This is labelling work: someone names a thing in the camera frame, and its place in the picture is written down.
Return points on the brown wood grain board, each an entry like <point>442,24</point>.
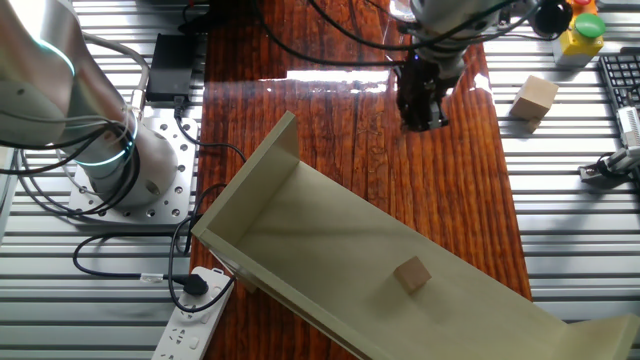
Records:
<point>350,130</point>

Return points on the small wooden cube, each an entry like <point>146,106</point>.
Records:
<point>411,275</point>

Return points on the black keyboard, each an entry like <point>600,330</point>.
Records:
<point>622,75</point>

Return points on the black power adapter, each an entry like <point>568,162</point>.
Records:
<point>171,65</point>

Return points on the white power strip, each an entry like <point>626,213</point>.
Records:
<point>187,335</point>

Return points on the silver camera with vents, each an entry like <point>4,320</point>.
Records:
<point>631,127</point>

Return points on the large wooden block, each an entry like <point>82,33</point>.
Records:
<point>534,97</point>

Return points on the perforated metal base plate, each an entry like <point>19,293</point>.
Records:
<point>170,200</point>

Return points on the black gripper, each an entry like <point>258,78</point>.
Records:
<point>422,82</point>

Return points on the beige wooden shelf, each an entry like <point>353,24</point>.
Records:
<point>340,250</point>

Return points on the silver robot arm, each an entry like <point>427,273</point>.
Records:
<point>50,75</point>

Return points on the tiny wooden block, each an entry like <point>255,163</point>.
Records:
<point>531,125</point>

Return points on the yellow button box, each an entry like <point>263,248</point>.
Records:
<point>575,47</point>

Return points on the grey camera on clamp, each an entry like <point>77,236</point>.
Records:
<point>615,162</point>

